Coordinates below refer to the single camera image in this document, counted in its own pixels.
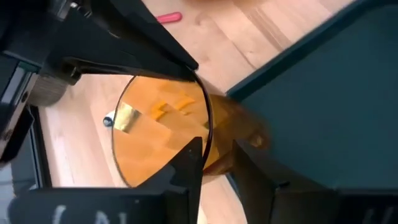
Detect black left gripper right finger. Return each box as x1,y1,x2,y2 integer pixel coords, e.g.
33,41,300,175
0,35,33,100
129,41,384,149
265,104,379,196
232,140,398,224

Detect fork with pink handle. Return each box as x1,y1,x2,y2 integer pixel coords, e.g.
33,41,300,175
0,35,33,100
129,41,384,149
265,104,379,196
156,11,183,25

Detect dark green serving tray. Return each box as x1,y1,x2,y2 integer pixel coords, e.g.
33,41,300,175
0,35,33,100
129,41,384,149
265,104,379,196
226,0,398,224

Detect spoon with orange handle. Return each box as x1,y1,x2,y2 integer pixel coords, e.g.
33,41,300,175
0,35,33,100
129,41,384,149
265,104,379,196
103,95,196,134

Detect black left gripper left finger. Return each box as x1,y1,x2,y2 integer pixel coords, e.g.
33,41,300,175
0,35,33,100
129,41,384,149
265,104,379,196
8,137,204,224

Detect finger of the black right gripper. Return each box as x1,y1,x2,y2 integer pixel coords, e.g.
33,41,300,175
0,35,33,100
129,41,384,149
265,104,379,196
108,0,200,72
46,18,198,85

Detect black aluminium table frame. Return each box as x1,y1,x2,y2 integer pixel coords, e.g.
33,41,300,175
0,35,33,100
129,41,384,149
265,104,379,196
29,105,53,189

